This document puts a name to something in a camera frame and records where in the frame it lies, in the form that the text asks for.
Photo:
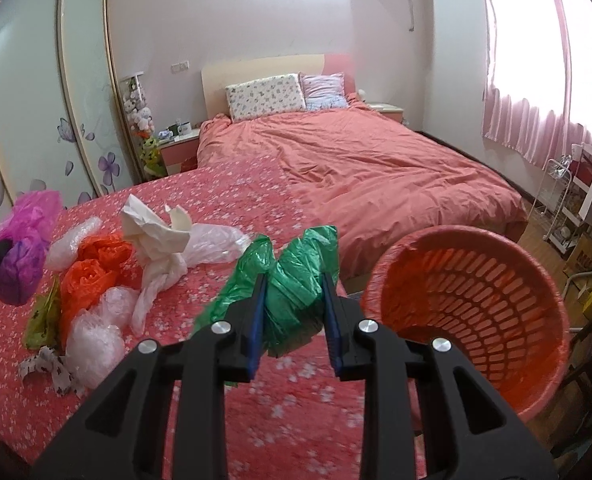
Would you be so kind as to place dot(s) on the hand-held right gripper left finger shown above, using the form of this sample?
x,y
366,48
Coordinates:
x,y
256,332

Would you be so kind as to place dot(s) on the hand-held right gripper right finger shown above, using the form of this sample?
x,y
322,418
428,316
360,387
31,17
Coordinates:
x,y
332,332

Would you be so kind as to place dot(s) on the magenta purple plastic bag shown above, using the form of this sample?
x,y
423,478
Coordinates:
x,y
23,265

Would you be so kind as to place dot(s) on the green plastic bag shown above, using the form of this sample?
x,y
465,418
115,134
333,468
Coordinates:
x,y
291,285

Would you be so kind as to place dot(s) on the yellow-green plastic bag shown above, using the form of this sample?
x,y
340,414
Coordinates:
x,y
41,317

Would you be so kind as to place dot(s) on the orange plastic bag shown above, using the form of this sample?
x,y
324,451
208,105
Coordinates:
x,y
91,280

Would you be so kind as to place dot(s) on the white paw-print wrapper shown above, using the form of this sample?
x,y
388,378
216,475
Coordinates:
x,y
43,367

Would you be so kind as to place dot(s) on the orange plastic basket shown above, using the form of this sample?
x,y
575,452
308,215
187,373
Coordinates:
x,y
476,300

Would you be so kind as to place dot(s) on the translucent white plastic bag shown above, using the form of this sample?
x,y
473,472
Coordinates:
x,y
216,240

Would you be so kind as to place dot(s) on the clear bubble plastic bag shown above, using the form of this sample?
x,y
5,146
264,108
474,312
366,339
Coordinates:
x,y
96,345

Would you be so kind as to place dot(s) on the red floral blanket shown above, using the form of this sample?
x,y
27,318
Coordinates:
x,y
226,200

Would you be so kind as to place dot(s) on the flower-print sliding wardrobe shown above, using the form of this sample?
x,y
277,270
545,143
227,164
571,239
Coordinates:
x,y
36,110

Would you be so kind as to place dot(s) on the salmon duvet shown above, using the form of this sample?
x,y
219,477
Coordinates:
x,y
376,170

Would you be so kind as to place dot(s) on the green yellow plush toy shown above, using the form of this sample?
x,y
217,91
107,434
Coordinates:
x,y
152,155

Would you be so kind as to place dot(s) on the pink nightstand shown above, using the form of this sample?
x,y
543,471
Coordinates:
x,y
386,110
178,152

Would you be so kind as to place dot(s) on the plush toy hanging organiser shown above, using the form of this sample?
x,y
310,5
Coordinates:
x,y
138,107

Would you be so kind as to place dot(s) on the white floral pillow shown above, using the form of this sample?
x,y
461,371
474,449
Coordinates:
x,y
266,95

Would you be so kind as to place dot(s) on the pink striped pillow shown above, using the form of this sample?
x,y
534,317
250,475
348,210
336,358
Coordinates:
x,y
323,90

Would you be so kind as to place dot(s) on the cardboard box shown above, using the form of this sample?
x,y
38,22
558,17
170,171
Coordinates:
x,y
586,257

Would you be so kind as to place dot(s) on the beige and pink headboard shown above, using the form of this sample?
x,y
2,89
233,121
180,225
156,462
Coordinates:
x,y
256,66

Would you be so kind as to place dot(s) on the pink curtain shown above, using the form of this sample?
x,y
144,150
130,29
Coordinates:
x,y
526,110

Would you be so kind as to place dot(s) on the white wall socket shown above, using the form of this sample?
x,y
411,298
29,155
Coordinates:
x,y
180,66

